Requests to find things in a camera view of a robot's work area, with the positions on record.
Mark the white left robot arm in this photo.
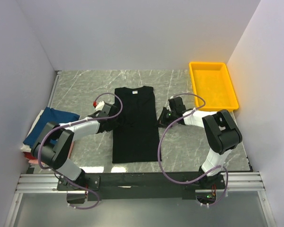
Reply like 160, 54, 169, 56
31, 101, 122, 190

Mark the folded white t shirt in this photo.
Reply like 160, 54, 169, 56
20, 109, 44, 153

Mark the yellow plastic bin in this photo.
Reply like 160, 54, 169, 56
189, 62, 239, 112

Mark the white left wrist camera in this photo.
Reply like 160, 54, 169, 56
93, 101, 106, 111

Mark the folded blue t shirt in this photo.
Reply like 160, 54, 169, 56
23, 107, 80, 148

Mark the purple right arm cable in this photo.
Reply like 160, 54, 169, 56
157, 93, 229, 207

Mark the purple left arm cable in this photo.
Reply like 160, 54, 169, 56
37, 92, 124, 210

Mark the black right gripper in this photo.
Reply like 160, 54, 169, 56
154, 107, 177, 128

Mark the aluminium rail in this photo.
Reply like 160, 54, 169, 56
16, 172, 265, 193

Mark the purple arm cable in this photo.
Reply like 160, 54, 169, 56
157, 93, 229, 207
37, 92, 124, 210

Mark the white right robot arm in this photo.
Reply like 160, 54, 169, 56
157, 96, 242, 189

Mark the folded red t shirt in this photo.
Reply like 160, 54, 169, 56
23, 119, 81, 159

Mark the black t shirt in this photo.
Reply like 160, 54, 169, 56
112, 86, 160, 164

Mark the black base crossbar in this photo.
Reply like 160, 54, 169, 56
56, 172, 225, 201

